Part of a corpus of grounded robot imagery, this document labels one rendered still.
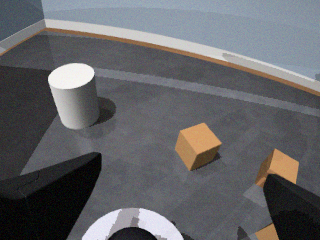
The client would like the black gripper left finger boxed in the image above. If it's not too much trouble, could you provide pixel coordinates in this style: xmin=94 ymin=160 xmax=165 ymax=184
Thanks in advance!
xmin=0 ymin=152 xmax=103 ymax=240

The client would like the glass french press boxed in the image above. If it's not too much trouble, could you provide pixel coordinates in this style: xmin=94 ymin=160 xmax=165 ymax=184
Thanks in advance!
xmin=81 ymin=208 xmax=183 ymax=240

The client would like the tan cube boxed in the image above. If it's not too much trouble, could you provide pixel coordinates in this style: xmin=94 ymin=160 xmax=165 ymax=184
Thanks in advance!
xmin=255 ymin=149 xmax=299 ymax=188
xmin=255 ymin=221 xmax=279 ymax=240
xmin=175 ymin=123 xmax=223 ymax=171

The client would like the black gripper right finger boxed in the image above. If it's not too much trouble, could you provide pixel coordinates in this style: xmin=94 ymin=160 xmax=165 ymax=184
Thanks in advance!
xmin=263 ymin=173 xmax=320 ymax=240

